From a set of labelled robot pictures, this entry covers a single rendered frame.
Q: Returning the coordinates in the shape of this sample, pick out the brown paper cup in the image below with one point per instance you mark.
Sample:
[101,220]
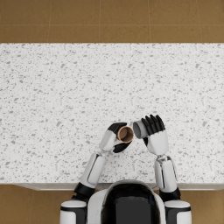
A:
[125,134]

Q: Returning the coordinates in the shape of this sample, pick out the grey cup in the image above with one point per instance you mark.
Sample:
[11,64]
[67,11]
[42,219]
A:
[139,129]

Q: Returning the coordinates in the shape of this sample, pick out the dark round robot body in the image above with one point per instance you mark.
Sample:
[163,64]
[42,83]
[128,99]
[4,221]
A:
[130,204]

